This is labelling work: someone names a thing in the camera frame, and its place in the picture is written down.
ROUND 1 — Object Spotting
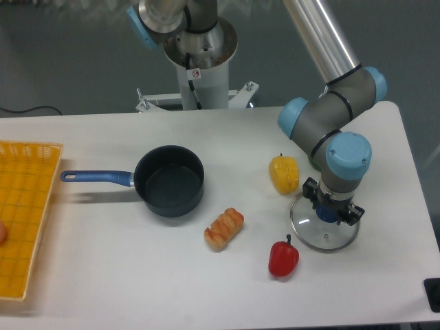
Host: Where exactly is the green bell pepper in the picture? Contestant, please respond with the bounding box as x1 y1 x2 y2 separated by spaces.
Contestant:
308 157 322 172

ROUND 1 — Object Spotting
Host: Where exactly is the toy bread loaf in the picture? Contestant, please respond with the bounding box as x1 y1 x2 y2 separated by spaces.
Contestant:
203 208 245 252

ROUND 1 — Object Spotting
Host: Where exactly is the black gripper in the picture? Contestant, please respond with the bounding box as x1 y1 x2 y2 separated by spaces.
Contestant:
302 177 365 226

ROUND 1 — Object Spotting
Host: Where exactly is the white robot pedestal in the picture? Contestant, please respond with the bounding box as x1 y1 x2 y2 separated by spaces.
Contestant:
135 18 259 113

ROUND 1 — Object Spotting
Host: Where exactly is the yellow bell pepper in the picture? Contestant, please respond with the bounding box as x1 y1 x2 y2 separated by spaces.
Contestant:
269 153 300 195

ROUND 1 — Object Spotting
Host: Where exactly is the dark saucepan blue handle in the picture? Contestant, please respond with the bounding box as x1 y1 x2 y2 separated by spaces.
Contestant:
60 145 205 218

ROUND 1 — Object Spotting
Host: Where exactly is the glass lid blue knob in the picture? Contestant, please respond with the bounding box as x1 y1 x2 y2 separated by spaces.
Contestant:
289 194 360 253

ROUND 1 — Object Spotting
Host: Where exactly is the black floor cable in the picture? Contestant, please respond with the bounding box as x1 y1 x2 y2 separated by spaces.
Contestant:
0 105 65 116

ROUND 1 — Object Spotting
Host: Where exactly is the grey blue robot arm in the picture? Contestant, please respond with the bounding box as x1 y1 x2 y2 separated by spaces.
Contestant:
126 1 387 225

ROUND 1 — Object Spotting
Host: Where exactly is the black table corner device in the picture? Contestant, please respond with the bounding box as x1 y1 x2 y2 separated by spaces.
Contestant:
423 278 440 313

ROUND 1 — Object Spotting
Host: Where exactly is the yellow woven basket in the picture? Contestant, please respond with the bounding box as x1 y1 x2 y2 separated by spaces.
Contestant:
1 140 63 301

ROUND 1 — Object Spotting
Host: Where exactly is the red bell pepper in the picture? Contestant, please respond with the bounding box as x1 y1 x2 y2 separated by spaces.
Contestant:
268 234 300 277

